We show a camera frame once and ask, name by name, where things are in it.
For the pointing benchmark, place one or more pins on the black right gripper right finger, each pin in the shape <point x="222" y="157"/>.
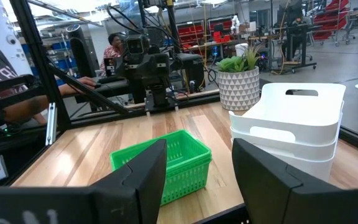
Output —
<point x="266" y="186"/>

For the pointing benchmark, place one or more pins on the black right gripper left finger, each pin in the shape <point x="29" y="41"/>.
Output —
<point x="135" y="193"/>

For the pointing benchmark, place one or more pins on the green plastic mesh basket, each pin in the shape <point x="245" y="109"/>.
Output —
<point x="182" y="146"/>
<point x="185" y="183"/>
<point x="194" y="162"/>

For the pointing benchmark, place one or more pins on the white plastic basket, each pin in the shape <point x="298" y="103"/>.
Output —
<point x="322" y="152"/>
<point x="291" y="112"/>
<point x="319" y="169"/>

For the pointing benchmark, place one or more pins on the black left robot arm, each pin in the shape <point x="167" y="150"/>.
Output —
<point x="160" y="96"/>

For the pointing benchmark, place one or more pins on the dark desk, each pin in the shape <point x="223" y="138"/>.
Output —
<point x="110" y="88"/>

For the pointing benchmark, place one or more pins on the red storage bin rack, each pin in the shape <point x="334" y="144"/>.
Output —
<point x="221" y="29"/>
<point x="191" y="32"/>
<point x="331" y="18"/>

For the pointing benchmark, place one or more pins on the person's hand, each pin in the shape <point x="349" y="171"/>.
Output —
<point x="87" y="82"/>

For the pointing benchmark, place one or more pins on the green succulent plant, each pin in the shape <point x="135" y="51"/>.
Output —
<point x="235" y="63"/>

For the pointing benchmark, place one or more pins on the white triangle-patterned plant pot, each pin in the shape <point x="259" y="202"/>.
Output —
<point x="239" y="90"/>

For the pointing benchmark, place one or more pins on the white bucket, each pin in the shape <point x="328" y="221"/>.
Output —
<point x="241" y="49"/>

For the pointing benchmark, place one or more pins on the black standing desk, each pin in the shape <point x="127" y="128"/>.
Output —
<point x="297" y="46"/>

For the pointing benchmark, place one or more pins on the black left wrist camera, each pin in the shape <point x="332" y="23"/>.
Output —
<point x="134" y="45"/>

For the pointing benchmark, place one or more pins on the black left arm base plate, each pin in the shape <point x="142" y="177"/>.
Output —
<point x="162" y="109"/>

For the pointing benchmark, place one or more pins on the silver metal bracket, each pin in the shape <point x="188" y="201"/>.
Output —
<point x="51" y="124"/>

